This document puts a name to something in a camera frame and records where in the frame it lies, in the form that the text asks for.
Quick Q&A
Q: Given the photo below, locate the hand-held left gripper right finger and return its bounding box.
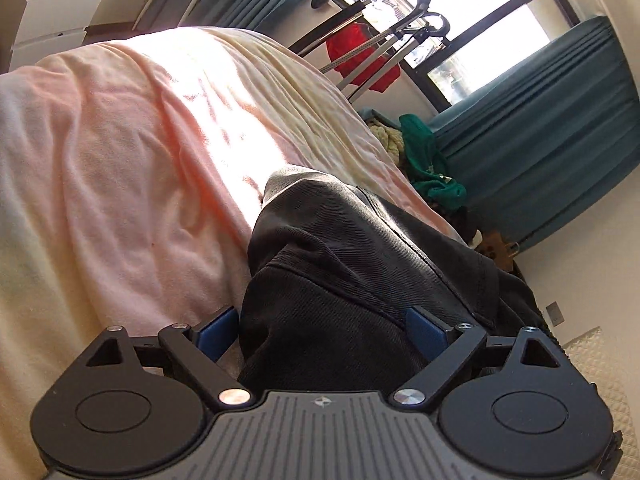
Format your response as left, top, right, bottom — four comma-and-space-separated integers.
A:
390, 306, 563, 407

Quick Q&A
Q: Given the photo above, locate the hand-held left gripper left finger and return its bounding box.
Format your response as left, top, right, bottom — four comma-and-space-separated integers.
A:
84, 305, 253, 408

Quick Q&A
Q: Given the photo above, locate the black garment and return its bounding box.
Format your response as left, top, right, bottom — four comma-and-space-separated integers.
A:
237, 169, 551, 396

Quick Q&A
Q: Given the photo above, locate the brown paper bag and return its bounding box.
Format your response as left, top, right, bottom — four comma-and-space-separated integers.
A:
475, 230, 521, 273

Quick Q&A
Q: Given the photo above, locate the dark cloth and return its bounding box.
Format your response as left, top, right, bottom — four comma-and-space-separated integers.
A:
445, 205, 483, 243

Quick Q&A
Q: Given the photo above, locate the green garment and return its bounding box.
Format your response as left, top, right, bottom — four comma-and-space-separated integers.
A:
398, 114, 468, 213

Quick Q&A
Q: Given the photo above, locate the white quilted mat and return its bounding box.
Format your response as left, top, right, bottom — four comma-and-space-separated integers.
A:
562, 326, 640, 480

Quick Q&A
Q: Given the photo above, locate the yellow knit garment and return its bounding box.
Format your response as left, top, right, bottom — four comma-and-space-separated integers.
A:
367, 117, 408, 166

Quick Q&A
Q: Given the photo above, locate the bed with pink sheet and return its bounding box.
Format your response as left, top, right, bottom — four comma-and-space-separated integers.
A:
0, 26, 471, 480

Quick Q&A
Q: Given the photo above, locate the dark fabric basket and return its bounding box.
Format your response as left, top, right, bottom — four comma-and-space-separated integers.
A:
357, 106, 396, 128

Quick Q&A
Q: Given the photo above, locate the red cloth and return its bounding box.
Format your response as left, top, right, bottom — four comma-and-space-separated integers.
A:
326, 22, 402, 93

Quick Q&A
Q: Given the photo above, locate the dark framed window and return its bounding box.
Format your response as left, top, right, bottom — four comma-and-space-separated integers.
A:
345, 0, 583, 113

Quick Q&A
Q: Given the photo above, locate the white drawer cabinet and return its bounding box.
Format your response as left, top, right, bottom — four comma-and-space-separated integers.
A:
10, 0, 103, 72

